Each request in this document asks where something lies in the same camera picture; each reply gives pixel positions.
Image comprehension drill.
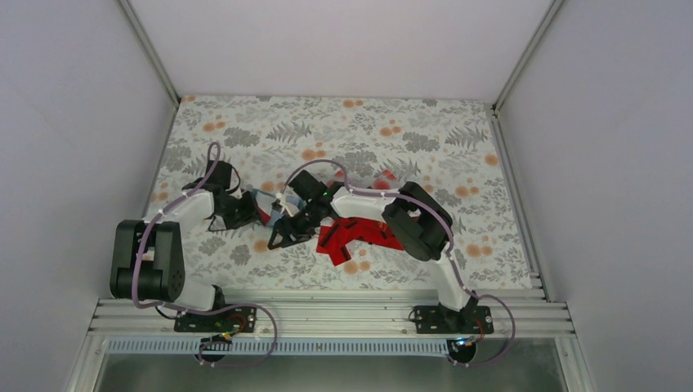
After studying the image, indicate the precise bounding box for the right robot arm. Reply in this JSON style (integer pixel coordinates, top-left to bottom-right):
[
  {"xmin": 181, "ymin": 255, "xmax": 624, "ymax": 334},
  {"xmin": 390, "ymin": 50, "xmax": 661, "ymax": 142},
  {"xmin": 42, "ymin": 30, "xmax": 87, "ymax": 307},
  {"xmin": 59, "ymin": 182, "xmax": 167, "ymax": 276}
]
[{"xmin": 267, "ymin": 170, "xmax": 478, "ymax": 332}]

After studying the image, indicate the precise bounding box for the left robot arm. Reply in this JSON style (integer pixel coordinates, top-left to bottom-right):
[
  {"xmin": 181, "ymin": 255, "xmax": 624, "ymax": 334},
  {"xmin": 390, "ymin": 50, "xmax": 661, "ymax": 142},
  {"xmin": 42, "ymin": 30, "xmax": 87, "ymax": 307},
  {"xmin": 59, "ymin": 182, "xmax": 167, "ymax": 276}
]
[{"xmin": 110, "ymin": 160, "xmax": 260, "ymax": 331}]

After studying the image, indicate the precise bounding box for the grey slotted cable duct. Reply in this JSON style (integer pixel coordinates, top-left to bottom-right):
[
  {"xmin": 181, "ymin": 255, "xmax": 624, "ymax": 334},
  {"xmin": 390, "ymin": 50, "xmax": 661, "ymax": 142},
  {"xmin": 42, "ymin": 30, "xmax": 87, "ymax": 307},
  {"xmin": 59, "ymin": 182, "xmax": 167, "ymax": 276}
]
[{"xmin": 106, "ymin": 336, "xmax": 449, "ymax": 357}]

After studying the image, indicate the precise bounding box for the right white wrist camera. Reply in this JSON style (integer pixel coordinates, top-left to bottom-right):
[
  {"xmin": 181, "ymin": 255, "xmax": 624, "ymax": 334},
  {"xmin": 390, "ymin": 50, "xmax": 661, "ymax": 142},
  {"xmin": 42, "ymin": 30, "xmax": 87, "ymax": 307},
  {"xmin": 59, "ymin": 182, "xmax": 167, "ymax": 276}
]
[{"xmin": 272, "ymin": 193, "xmax": 294, "ymax": 216}]

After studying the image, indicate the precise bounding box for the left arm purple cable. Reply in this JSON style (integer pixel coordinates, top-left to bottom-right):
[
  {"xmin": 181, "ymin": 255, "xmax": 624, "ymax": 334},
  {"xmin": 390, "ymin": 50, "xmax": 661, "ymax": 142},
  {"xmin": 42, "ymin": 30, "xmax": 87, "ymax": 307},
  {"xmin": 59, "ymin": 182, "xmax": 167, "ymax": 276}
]
[{"xmin": 132, "ymin": 141, "xmax": 278, "ymax": 370}]

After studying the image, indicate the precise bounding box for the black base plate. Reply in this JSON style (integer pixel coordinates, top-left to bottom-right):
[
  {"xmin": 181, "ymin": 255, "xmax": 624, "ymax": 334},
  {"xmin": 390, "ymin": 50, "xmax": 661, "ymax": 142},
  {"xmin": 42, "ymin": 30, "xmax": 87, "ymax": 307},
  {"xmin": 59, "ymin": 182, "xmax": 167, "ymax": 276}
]
[
  {"xmin": 408, "ymin": 305, "xmax": 494, "ymax": 335},
  {"xmin": 173, "ymin": 306, "xmax": 257, "ymax": 334}
]

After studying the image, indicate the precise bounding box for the red card front bottom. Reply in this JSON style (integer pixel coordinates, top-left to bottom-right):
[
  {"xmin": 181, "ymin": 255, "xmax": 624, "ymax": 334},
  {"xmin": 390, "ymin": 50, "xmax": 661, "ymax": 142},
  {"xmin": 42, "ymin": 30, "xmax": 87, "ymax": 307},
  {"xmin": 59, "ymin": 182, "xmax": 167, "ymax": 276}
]
[{"xmin": 325, "ymin": 244, "xmax": 352, "ymax": 266}]

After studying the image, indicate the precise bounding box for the white red-circle card right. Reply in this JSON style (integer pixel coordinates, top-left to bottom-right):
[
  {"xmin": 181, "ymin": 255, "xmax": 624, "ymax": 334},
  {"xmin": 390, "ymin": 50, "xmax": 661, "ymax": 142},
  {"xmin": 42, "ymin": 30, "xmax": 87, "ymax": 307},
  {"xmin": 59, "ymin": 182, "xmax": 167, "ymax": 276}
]
[{"xmin": 372, "ymin": 170, "xmax": 400, "ymax": 189}]

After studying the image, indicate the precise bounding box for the aluminium rail frame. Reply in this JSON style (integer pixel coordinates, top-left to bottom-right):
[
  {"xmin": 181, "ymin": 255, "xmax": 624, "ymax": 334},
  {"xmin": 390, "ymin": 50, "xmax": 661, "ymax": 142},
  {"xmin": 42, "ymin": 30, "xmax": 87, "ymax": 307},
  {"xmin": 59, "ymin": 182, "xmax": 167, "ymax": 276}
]
[{"xmin": 88, "ymin": 289, "xmax": 575, "ymax": 338}]

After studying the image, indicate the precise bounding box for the floral table mat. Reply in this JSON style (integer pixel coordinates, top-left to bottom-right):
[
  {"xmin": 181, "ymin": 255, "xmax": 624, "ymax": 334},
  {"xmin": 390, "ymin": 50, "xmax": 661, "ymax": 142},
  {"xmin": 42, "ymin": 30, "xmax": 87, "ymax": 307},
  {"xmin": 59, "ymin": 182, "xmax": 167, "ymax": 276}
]
[{"xmin": 145, "ymin": 96, "xmax": 531, "ymax": 296}]

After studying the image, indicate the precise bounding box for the pile of red cards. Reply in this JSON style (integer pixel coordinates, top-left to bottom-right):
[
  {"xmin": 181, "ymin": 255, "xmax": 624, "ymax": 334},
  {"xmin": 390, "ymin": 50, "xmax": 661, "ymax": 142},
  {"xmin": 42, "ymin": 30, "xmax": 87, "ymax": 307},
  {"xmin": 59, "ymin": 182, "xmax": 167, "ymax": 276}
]
[{"xmin": 316, "ymin": 218, "xmax": 404, "ymax": 254}]

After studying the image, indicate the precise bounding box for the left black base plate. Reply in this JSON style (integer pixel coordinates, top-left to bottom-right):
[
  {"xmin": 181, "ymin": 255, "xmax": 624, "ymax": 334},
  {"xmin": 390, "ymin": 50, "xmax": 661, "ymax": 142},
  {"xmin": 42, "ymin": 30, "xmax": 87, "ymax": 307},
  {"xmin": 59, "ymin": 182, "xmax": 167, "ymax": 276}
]
[{"xmin": 173, "ymin": 306, "xmax": 257, "ymax": 334}]

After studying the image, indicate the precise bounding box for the red card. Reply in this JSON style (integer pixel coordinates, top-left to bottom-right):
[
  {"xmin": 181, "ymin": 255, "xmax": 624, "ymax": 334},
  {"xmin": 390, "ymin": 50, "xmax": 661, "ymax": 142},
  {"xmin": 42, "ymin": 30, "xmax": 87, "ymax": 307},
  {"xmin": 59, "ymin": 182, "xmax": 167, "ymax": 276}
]
[
  {"xmin": 258, "ymin": 209, "xmax": 271, "ymax": 226},
  {"xmin": 325, "ymin": 244, "xmax": 352, "ymax": 266}
]

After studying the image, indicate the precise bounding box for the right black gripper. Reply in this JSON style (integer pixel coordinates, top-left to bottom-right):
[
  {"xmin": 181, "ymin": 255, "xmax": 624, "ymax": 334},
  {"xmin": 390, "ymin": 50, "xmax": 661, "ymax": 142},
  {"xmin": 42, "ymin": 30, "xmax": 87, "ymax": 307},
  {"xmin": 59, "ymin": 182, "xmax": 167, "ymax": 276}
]
[{"xmin": 268, "ymin": 199, "xmax": 322, "ymax": 249}]

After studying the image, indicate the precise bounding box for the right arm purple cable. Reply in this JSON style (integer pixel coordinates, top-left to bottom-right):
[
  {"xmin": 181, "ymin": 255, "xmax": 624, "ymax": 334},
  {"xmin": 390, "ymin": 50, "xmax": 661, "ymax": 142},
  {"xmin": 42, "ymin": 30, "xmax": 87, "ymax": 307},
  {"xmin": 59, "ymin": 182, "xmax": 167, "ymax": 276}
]
[{"xmin": 279, "ymin": 158, "xmax": 518, "ymax": 369}]

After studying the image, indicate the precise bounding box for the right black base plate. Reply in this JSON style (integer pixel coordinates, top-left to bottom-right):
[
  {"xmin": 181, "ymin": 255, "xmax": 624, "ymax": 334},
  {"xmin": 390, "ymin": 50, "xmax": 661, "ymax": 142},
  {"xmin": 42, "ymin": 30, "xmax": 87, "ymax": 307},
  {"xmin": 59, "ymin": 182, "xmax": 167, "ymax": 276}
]
[{"xmin": 408, "ymin": 305, "xmax": 494, "ymax": 335}]

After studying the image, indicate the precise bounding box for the teal card holder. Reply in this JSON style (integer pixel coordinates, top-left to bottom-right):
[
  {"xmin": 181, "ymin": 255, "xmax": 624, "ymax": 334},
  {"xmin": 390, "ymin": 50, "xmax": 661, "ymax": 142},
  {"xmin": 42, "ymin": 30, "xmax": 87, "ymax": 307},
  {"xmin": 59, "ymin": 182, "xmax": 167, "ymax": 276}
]
[{"xmin": 250, "ymin": 189, "xmax": 305, "ymax": 228}]

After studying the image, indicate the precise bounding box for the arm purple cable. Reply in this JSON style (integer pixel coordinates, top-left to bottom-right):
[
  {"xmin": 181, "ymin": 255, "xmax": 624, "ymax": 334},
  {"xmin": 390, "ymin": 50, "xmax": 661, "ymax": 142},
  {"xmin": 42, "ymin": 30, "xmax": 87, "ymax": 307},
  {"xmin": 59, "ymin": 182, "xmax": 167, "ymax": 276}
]
[
  {"xmin": 279, "ymin": 158, "xmax": 518, "ymax": 369},
  {"xmin": 132, "ymin": 141, "xmax": 278, "ymax": 370}
]

